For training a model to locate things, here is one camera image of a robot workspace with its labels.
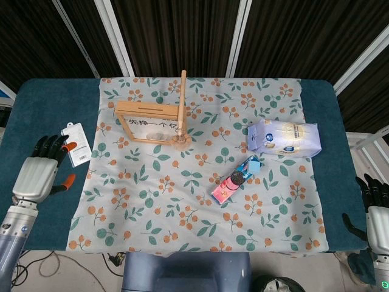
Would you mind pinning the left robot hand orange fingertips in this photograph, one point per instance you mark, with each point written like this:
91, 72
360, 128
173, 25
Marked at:
36, 176

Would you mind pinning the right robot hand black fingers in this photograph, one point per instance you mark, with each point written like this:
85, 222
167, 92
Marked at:
378, 225

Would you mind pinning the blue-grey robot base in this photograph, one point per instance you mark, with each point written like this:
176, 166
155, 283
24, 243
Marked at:
185, 273

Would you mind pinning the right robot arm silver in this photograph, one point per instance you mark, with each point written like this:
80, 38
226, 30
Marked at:
381, 270

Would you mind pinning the coins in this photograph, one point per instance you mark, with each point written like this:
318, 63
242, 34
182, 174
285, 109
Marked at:
158, 137

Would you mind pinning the blue jeans leg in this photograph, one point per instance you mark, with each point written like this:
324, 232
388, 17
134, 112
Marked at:
360, 269

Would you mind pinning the white flat plastic package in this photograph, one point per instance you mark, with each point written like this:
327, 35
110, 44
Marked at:
80, 152

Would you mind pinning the teal table cover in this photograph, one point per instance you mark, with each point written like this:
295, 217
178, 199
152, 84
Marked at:
39, 106

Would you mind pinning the white board with blue edge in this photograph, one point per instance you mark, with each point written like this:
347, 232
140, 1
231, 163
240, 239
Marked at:
4, 91

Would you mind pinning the black power plug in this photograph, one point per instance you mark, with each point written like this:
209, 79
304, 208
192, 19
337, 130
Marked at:
117, 259

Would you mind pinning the black bin with bag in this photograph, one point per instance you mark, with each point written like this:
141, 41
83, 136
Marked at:
278, 284

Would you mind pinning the dark ribbed partition panel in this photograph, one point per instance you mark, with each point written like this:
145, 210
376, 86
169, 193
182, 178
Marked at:
91, 30
304, 30
30, 36
176, 30
370, 100

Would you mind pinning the white purple snack bag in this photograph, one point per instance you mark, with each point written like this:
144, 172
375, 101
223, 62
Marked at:
285, 138

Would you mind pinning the light blue cube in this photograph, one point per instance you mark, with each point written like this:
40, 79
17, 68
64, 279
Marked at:
254, 166

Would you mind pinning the pink blue cookie box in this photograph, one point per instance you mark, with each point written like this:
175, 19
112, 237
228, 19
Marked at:
231, 184

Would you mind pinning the wooden stick stand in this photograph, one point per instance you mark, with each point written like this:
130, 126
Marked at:
182, 100

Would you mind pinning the floral printed tablecloth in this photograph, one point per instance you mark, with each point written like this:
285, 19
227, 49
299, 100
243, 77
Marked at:
197, 231

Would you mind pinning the white metal rack frame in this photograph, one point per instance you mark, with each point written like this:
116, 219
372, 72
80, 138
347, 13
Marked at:
354, 140

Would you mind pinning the wooden coin bank box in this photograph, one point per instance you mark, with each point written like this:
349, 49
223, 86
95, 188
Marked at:
146, 108

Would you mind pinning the thin grey partition post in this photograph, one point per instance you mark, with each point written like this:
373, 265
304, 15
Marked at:
77, 39

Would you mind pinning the white partition post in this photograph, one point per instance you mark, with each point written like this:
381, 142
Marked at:
238, 38
361, 62
115, 38

